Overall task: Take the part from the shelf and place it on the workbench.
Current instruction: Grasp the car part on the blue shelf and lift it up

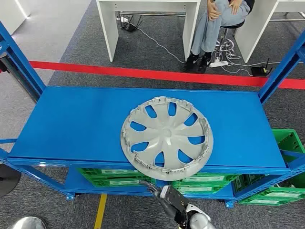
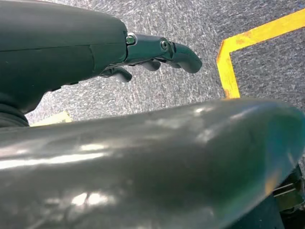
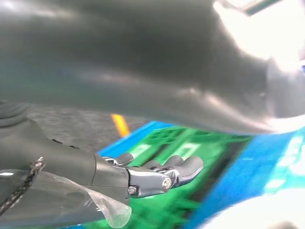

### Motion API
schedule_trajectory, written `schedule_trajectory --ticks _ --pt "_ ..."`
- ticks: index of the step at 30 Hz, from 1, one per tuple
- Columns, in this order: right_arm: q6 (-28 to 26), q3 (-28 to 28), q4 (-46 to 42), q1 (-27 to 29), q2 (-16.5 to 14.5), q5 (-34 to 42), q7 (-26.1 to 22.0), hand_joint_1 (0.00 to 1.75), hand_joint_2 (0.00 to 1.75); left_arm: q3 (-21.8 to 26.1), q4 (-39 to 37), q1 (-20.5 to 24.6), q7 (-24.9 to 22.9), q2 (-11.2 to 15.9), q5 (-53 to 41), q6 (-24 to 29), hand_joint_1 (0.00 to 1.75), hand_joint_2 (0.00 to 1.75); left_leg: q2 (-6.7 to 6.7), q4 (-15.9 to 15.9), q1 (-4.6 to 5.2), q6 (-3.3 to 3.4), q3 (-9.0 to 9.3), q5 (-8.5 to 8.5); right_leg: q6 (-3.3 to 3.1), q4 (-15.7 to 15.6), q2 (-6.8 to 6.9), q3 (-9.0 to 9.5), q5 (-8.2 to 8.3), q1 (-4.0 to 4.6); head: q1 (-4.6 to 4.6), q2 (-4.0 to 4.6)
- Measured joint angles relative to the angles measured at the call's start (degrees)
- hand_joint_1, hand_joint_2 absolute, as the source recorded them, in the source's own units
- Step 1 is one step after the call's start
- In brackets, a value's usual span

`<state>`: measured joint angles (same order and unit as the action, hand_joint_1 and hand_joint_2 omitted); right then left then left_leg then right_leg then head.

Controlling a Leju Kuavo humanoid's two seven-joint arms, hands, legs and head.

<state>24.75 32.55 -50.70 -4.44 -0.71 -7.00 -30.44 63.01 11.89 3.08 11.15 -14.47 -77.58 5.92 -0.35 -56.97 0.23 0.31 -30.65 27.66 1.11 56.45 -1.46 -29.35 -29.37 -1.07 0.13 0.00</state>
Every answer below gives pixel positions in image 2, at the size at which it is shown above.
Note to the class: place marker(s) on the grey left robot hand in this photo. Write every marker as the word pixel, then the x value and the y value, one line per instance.
pixel 47 47

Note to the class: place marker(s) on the yellow floor tape strip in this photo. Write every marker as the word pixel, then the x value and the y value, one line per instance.
pixel 52 119

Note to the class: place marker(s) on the grey shiny robot torso shell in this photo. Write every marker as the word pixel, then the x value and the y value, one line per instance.
pixel 142 164

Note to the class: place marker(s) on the yellow floor tape rectangle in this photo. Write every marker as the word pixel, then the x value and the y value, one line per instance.
pixel 226 69

